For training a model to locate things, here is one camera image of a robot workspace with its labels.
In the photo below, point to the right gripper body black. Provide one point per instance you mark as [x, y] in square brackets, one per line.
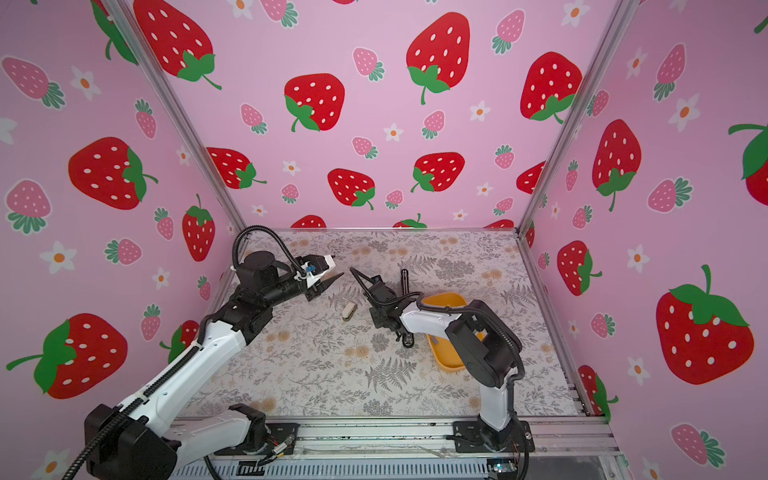
[376, 316]

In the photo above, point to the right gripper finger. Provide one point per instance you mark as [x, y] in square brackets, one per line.
[364, 281]
[404, 280]

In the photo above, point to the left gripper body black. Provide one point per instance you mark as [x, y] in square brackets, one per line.
[312, 295]

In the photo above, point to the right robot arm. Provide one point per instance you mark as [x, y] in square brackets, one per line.
[487, 347]

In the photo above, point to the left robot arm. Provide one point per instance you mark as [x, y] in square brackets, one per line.
[135, 439]

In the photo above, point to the yellow plastic tray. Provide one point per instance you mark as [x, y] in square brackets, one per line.
[444, 353]

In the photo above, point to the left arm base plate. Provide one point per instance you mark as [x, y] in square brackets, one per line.
[270, 441]

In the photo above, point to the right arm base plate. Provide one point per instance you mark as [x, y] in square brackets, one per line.
[477, 437]

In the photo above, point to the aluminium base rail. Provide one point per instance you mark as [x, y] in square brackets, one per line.
[419, 448]

